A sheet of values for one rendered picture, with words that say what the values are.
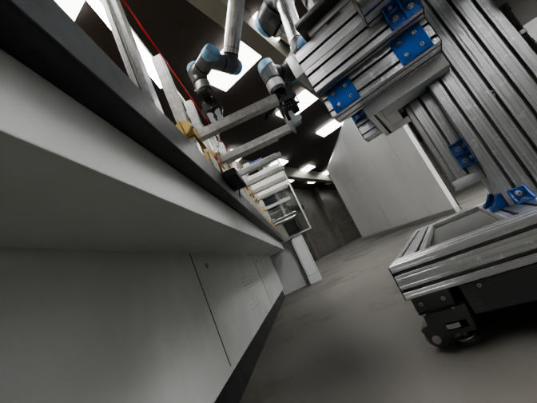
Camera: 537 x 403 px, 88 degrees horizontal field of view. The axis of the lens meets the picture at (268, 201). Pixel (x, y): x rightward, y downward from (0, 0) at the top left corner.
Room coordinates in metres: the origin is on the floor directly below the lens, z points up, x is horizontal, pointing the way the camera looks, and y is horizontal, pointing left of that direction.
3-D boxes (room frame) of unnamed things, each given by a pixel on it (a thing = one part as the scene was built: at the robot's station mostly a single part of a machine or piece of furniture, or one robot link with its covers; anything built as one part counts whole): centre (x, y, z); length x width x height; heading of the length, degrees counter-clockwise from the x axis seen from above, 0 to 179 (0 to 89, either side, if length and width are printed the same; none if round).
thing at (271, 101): (0.83, 0.05, 0.84); 0.44 x 0.03 x 0.04; 88
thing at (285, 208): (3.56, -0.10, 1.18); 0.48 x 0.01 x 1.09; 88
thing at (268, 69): (1.08, -0.24, 1.12); 0.09 x 0.08 x 0.11; 126
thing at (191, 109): (1.05, 0.14, 0.90); 0.04 x 0.04 x 0.48; 88
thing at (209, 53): (1.06, -0.03, 1.30); 0.11 x 0.11 x 0.08; 48
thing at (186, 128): (0.82, 0.14, 0.84); 0.14 x 0.06 x 0.05; 178
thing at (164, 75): (0.80, 0.14, 0.92); 0.04 x 0.04 x 0.48; 88
